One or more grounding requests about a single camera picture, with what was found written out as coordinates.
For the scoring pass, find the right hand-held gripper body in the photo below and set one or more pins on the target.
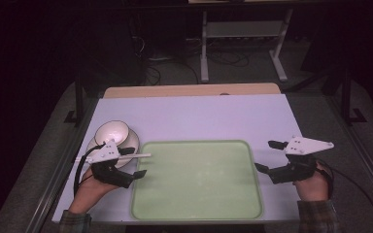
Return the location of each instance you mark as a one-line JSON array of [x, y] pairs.
[[299, 168]]

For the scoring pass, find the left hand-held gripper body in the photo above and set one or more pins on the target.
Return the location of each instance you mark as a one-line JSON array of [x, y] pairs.
[[108, 171]]

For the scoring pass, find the white ceramic plate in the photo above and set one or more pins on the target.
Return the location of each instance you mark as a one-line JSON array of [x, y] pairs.
[[133, 139]]

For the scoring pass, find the green plastic tray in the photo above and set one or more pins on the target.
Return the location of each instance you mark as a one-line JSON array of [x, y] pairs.
[[197, 181]]

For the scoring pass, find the person's right hand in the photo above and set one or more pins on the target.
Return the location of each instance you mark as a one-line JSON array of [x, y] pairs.
[[314, 189]]

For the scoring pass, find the person's left hand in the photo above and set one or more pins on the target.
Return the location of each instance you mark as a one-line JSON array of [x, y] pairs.
[[89, 191]]

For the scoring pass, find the white ceramic bowl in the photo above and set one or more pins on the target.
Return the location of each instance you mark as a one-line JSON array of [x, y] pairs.
[[111, 132]]

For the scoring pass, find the black metal stand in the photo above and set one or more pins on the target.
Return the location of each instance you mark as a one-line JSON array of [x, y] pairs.
[[79, 103], [348, 100]]

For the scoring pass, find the white work board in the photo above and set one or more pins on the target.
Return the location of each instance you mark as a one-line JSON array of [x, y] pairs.
[[191, 116]]

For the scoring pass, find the wooden table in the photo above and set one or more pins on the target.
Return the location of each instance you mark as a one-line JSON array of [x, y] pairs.
[[191, 90]]

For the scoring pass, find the aluminium rail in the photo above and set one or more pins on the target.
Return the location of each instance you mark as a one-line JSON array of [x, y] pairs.
[[366, 161], [58, 174]]

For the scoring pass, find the white metal desk frame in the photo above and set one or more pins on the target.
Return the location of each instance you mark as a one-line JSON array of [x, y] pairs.
[[244, 29]]

